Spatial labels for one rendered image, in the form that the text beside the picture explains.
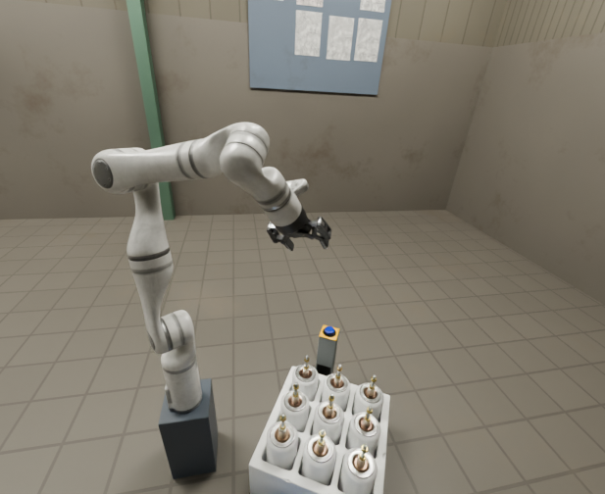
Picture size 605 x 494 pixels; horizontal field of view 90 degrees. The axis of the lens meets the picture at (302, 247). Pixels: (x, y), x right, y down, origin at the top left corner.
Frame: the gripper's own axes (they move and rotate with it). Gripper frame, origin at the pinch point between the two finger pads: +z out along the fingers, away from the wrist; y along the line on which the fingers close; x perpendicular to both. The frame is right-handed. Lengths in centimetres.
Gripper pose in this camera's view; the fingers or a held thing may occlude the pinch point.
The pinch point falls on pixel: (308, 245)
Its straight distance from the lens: 76.4
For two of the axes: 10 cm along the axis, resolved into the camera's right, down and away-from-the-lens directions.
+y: 9.2, -0.6, -3.9
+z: 3.6, 5.1, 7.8
